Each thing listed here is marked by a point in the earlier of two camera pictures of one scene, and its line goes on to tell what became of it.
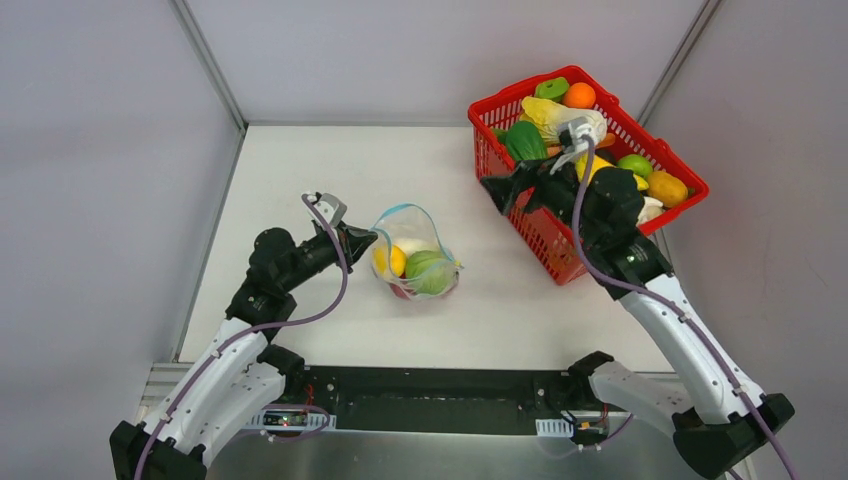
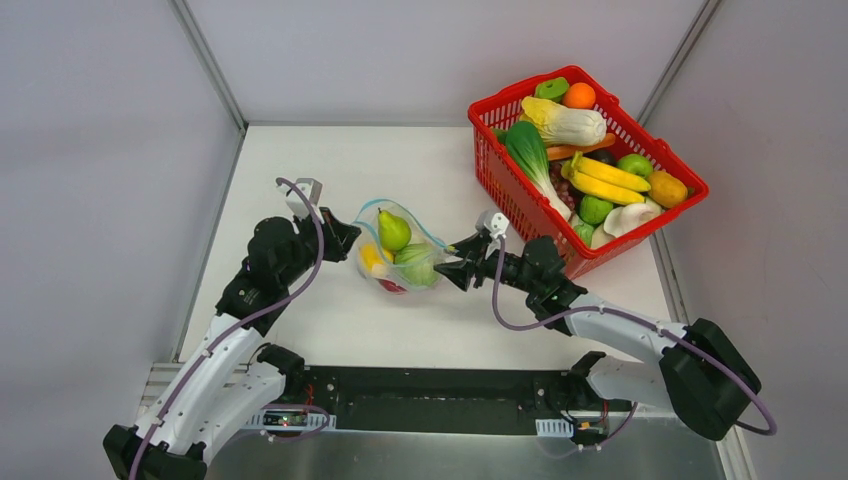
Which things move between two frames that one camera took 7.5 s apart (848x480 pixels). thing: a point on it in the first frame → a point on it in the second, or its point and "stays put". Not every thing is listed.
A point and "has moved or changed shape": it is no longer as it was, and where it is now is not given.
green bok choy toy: x=524 y=140 stays put
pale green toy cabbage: x=432 y=274 has moved or changed shape
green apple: x=553 y=88 stays put
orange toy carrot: x=601 y=142 stays put
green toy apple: x=637 y=163 stays put
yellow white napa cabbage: x=549 y=117 stays put
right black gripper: x=530 y=180 → x=477 y=255
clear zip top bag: x=408 y=255 has moved or changed shape
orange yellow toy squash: x=666 y=189 stays put
